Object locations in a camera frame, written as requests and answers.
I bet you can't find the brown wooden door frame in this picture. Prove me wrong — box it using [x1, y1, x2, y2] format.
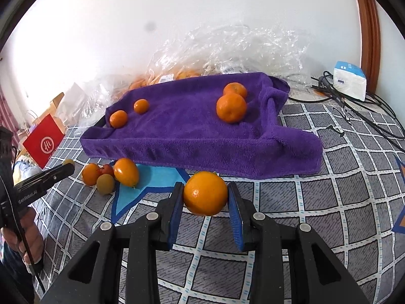
[350, 0, 382, 92]

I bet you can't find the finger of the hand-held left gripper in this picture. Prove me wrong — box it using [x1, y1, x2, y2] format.
[38, 164, 75, 187]

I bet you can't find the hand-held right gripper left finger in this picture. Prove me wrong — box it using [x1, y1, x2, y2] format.
[41, 182, 185, 304]

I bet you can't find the red paper bag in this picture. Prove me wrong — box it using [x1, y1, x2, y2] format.
[22, 114, 66, 169]

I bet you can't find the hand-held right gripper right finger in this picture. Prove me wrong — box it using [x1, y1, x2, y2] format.
[227, 182, 369, 304]

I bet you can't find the person's left hand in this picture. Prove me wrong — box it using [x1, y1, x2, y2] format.
[0, 208, 45, 265]

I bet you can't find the purple towel covered tray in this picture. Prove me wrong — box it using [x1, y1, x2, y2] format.
[80, 72, 323, 179]

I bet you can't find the small orange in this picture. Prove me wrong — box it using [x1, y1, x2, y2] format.
[109, 110, 129, 129]
[133, 99, 150, 115]
[82, 163, 101, 187]
[184, 171, 228, 216]

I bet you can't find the clear bag of oranges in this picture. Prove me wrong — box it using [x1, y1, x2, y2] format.
[128, 66, 206, 91]

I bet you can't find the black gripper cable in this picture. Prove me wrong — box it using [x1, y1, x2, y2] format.
[19, 225, 46, 293]

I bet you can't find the mandarin orange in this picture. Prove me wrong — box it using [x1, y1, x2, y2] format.
[223, 82, 248, 99]
[216, 93, 247, 124]

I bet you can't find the oval orange kumquat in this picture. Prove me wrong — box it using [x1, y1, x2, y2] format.
[113, 158, 140, 187]

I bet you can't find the grey plastic bag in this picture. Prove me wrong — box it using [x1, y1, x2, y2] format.
[58, 82, 108, 127]

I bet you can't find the crumpled clear plastic bag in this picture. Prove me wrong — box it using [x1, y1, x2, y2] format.
[152, 22, 309, 80]

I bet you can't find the checked grey tablecloth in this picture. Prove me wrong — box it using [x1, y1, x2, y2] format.
[32, 95, 405, 304]

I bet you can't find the blue white tissue pack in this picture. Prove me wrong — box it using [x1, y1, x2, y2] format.
[332, 61, 368, 100]

